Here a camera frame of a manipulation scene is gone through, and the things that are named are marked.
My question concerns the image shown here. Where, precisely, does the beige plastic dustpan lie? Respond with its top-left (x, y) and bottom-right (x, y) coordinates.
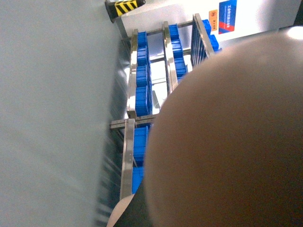
top-left (108, 26), bottom-right (303, 227)

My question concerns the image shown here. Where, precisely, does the steel roller shelf rack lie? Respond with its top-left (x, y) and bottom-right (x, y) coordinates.
top-left (96, 13), bottom-right (216, 227)

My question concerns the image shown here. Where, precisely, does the blue plastic bin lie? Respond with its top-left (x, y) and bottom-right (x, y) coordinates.
top-left (134, 126), bottom-right (149, 166)
top-left (136, 65), bottom-right (149, 87)
top-left (135, 86), bottom-right (151, 117)

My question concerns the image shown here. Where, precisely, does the yellow black traffic cone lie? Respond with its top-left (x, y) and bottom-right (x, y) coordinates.
top-left (105, 0), bottom-right (146, 23)

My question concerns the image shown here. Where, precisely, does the orange warning sign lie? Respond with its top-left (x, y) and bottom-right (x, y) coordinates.
top-left (209, 9), bottom-right (218, 31)

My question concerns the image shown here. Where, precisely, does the blue white wall poster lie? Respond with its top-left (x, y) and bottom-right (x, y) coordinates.
top-left (218, 0), bottom-right (237, 34)

